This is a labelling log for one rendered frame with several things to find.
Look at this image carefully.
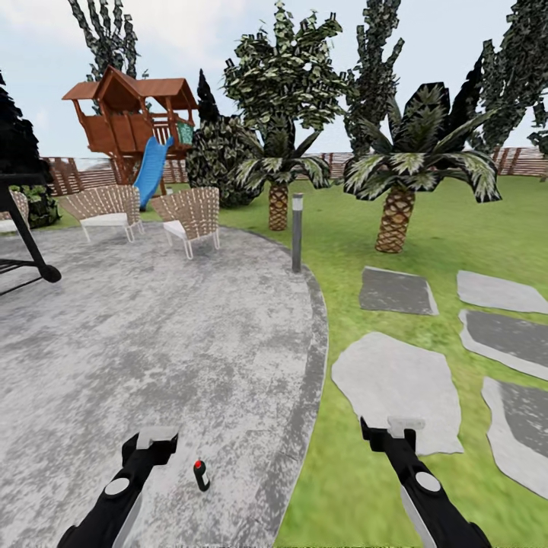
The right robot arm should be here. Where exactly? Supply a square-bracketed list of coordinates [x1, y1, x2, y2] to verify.
[359, 416, 492, 548]

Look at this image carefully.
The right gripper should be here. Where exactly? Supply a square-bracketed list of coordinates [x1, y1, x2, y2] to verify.
[359, 416, 416, 463]

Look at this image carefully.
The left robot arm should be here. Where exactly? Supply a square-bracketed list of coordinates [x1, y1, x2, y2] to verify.
[56, 426, 178, 548]

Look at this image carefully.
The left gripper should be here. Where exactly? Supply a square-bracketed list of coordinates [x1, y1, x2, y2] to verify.
[123, 436, 178, 474]

